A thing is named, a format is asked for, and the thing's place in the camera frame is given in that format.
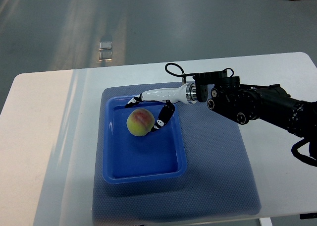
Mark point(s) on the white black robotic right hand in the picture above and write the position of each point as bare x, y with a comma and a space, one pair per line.
185, 94

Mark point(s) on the yellow red peach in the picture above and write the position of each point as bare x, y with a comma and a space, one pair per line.
140, 122

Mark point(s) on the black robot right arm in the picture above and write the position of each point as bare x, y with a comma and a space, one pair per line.
241, 103

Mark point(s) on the blue plastic tray plate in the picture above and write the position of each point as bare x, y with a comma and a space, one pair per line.
128, 158

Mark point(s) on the upper metal floor plate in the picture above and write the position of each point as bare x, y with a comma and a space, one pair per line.
105, 45

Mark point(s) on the grey blue table mat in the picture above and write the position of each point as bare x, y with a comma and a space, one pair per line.
218, 181

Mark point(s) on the white table leg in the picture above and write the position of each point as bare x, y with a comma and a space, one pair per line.
265, 222

